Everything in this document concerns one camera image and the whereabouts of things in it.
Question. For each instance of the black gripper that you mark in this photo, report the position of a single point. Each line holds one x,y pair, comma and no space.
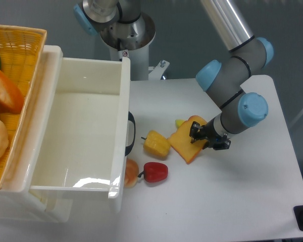
214,140

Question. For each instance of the yellow toy banana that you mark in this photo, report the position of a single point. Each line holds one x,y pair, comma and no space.
179,122

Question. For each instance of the yellow toy bell pepper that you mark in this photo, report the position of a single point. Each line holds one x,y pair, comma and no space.
156,144

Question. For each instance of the toy peach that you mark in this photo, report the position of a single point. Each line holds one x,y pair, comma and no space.
131,173

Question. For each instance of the white metal bracket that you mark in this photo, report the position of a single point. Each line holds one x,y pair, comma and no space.
158,72

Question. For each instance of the black drawer handle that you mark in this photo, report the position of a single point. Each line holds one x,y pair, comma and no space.
131,136

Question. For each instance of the orange toy bread loaf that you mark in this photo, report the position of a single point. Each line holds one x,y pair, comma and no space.
11,98

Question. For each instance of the red toy bell pepper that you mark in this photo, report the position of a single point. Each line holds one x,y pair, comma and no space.
154,172

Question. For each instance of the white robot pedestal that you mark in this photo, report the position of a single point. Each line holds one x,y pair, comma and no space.
135,44

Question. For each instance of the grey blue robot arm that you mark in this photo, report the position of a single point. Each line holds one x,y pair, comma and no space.
221,81

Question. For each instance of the toy bread slice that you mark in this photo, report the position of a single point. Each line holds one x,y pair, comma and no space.
181,141

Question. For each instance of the white plastic drawer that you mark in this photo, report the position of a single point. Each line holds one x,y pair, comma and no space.
83,151

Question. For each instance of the yellow woven basket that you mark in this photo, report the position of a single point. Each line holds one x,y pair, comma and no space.
20,53

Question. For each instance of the white drawer cabinet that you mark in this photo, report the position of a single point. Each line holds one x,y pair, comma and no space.
17,199

